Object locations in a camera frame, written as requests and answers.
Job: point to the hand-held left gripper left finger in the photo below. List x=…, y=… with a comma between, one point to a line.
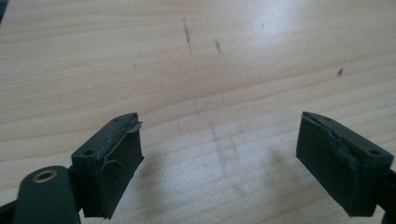
x=115, y=168

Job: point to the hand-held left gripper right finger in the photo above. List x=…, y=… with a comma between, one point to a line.
x=336, y=168

